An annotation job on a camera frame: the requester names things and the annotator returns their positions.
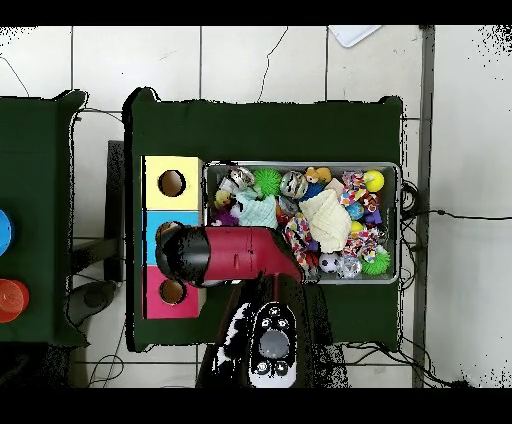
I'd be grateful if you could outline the grey rounded base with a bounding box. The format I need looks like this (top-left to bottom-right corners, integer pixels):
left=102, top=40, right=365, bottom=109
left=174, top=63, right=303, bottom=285
left=65, top=279, right=118, bottom=327

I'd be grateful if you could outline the brown teddy plush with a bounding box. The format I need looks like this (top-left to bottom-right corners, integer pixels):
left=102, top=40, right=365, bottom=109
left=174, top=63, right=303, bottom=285
left=303, top=166, right=333, bottom=185

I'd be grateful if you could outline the polka dot cloth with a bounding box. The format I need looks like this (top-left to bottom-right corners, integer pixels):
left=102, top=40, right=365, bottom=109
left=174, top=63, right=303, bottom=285
left=283, top=213, right=317, bottom=273

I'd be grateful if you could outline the white tray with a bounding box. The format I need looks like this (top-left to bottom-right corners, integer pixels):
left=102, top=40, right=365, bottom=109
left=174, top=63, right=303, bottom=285
left=328, top=25, right=383, bottom=49

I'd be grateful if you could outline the small soccer ball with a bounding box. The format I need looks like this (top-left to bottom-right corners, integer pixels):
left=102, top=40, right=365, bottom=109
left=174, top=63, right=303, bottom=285
left=318, top=252, right=341, bottom=275

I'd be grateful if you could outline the crushed silver drink can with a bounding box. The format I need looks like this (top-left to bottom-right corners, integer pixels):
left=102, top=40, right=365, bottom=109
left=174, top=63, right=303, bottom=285
left=278, top=170, right=309, bottom=200
left=228, top=166, right=256, bottom=189

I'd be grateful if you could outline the dark green tablecloth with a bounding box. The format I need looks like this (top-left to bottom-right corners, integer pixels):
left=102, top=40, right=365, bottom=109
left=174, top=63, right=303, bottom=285
left=123, top=87, right=404, bottom=353
left=0, top=89, right=89, bottom=347

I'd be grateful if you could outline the red plastic cup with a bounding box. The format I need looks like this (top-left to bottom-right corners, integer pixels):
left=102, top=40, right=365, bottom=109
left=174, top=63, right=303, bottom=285
left=0, top=278, right=31, bottom=324

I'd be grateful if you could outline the blue round lid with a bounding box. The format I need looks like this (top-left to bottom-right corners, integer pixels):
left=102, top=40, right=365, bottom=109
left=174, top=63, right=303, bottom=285
left=0, top=208, right=16, bottom=258

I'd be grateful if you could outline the yellow ball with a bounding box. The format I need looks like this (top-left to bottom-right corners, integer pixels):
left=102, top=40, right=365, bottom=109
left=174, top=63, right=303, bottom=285
left=362, top=169, right=386, bottom=194

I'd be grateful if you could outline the black upright panel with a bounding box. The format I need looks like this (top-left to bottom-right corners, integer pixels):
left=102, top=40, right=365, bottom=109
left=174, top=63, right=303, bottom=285
left=104, top=139, right=126, bottom=283

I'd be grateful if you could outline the shallow wire mesh bin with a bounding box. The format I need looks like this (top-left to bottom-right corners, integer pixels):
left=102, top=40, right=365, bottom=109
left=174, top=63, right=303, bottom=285
left=202, top=161, right=401, bottom=286

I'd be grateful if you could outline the wooden box with three holes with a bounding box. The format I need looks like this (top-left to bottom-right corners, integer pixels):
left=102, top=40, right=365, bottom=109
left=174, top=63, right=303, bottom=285
left=142, top=155, right=207, bottom=320

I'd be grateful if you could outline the mint knitted cloth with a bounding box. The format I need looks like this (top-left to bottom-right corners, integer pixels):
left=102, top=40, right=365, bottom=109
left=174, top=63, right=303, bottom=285
left=235, top=187, right=279, bottom=230

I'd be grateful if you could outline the black cable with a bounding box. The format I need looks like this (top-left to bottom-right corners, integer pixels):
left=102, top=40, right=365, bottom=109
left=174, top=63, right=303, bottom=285
left=399, top=207, right=512, bottom=222

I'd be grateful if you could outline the cream knitted cloth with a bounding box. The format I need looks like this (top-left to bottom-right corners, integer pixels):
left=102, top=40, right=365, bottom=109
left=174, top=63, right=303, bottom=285
left=297, top=188, right=353, bottom=254

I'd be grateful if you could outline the green spiky rubber ball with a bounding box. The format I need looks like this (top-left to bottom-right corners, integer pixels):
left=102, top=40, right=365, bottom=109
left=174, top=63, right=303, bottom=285
left=251, top=167, right=283, bottom=198
left=359, top=245, right=392, bottom=277

